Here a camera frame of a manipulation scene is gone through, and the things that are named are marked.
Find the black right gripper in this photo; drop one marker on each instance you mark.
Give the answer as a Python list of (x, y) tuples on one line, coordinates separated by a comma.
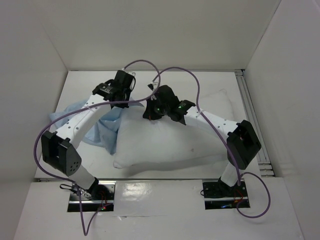
[(151, 110)]

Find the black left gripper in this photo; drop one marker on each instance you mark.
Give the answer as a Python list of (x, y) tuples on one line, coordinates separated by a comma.
[(128, 91)]

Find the white pillow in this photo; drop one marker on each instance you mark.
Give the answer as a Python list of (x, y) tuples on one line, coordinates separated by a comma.
[(141, 141)]

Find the light blue pillowcase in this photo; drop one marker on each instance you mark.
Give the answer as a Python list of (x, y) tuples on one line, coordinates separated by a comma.
[(105, 131)]

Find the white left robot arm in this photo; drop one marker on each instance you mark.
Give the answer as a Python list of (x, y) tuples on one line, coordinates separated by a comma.
[(59, 148)]

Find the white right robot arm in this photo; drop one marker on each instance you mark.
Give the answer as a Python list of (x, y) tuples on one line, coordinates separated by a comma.
[(240, 139)]

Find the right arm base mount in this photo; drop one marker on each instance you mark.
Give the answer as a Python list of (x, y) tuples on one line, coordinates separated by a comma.
[(218, 198)]

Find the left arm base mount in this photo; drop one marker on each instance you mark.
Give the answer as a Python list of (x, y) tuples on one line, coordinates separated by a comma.
[(103, 200)]

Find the aluminium frame rail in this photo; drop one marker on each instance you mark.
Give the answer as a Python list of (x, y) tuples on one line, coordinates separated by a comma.
[(263, 159)]

